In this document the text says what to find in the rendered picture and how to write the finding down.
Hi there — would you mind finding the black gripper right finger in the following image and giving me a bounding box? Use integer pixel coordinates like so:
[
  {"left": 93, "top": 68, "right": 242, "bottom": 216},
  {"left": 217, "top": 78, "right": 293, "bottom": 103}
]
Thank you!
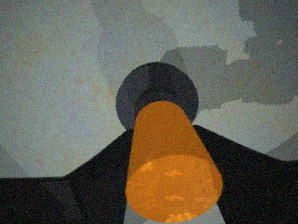
[{"left": 193, "top": 125, "right": 298, "bottom": 224}]

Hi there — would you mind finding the orange knob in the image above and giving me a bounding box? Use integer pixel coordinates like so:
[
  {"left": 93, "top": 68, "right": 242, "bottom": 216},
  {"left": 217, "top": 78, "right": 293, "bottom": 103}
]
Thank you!
[{"left": 125, "top": 101, "right": 223, "bottom": 223}]

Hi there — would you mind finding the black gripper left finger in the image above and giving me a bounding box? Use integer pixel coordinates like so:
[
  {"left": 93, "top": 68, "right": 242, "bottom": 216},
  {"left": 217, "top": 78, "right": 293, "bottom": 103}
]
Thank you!
[{"left": 0, "top": 129, "right": 134, "bottom": 224}]

